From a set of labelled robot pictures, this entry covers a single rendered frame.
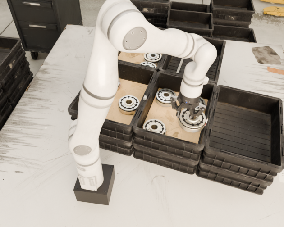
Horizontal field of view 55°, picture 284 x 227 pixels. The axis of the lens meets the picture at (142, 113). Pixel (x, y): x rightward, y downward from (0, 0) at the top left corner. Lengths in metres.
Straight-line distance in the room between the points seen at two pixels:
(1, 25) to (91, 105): 3.25
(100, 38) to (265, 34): 3.29
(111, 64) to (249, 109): 0.91
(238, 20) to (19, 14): 2.06
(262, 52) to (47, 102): 1.46
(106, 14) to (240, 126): 0.92
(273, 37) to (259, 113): 2.45
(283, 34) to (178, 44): 3.28
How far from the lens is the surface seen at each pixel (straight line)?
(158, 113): 1.31
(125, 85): 1.44
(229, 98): 1.40
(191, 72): 0.87
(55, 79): 1.73
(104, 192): 1.11
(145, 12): 2.85
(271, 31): 3.92
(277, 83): 1.89
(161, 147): 1.17
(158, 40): 0.64
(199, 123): 1.05
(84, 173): 1.01
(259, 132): 1.36
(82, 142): 0.84
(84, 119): 0.77
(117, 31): 0.57
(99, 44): 0.66
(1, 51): 2.49
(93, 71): 0.68
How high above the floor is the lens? 1.79
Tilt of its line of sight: 48 degrees down
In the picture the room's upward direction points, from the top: 2 degrees clockwise
